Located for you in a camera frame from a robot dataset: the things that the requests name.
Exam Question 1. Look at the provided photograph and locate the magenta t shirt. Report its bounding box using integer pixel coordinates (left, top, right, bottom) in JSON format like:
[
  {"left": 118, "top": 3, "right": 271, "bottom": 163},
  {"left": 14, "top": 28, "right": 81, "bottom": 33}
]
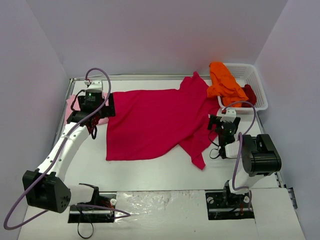
[{"left": 106, "top": 72, "right": 220, "bottom": 170}]

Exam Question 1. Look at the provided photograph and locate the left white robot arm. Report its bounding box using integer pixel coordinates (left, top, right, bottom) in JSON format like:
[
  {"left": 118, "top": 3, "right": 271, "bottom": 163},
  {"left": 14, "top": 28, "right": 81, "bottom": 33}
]
[{"left": 22, "top": 89, "right": 116, "bottom": 213}]

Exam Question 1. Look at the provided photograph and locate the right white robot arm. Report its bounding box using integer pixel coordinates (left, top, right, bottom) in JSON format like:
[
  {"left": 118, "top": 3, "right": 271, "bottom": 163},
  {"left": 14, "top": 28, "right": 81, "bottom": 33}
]
[{"left": 207, "top": 111, "right": 282, "bottom": 207}]

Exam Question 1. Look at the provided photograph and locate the folded pink t shirt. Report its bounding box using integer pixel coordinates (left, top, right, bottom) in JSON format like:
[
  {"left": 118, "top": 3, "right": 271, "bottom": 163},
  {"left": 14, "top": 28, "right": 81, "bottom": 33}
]
[{"left": 63, "top": 94, "right": 109, "bottom": 125}]

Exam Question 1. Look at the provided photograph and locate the orange t shirt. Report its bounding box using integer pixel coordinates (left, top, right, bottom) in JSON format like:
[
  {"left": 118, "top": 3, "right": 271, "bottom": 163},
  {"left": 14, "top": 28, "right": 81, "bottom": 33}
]
[{"left": 206, "top": 62, "right": 249, "bottom": 106}]

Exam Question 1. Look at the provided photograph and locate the dark red t shirt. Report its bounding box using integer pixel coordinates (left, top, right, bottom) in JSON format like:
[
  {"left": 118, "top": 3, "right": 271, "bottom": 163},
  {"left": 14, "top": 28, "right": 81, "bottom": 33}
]
[{"left": 235, "top": 84, "right": 257, "bottom": 108}]

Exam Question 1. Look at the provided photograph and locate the white plastic basket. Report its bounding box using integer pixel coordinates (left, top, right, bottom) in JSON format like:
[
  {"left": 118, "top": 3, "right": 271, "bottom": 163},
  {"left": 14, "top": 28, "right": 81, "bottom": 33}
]
[{"left": 223, "top": 63, "right": 268, "bottom": 112}]

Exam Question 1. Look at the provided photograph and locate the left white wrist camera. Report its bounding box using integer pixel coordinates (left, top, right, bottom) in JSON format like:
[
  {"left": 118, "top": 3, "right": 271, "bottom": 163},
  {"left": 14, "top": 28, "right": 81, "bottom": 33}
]
[{"left": 84, "top": 79, "right": 103, "bottom": 91}]

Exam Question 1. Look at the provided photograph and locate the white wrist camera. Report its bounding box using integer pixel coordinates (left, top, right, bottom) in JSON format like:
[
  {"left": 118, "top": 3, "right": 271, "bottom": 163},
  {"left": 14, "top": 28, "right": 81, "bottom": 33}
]
[
  {"left": 84, "top": 79, "right": 103, "bottom": 91},
  {"left": 220, "top": 107, "right": 237, "bottom": 123}
]

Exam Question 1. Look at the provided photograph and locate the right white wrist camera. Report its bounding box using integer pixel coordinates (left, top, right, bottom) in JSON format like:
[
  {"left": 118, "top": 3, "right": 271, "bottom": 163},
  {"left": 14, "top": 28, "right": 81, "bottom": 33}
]
[{"left": 220, "top": 107, "right": 237, "bottom": 123}]

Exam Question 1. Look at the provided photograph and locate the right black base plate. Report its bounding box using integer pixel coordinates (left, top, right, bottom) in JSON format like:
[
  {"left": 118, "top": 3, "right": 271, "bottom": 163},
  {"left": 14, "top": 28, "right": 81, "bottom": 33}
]
[{"left": 205, "top": 190, "right": 255, "bottom": 221}]

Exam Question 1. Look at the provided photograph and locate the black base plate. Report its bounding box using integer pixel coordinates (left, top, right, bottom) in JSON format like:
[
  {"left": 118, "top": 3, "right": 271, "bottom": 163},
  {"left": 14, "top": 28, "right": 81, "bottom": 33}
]
[
  {"left": 205, "top": 190, "right": 255, "bottom": 221},
  {"left": 67, "top": 192, "right": 117, "bottom": 224}
]

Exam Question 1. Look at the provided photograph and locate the thin black cable loop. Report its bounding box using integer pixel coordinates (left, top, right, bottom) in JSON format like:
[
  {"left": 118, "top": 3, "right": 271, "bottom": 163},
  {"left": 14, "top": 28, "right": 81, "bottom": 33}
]
[{"left": 76, "top": 209, "right": 95, "bottom": 238}]

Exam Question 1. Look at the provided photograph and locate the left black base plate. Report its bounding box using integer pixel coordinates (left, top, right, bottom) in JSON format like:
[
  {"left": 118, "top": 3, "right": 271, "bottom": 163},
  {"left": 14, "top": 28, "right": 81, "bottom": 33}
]
[{"left": 67, "top": 192, "right": 117, "bottom": 224}]

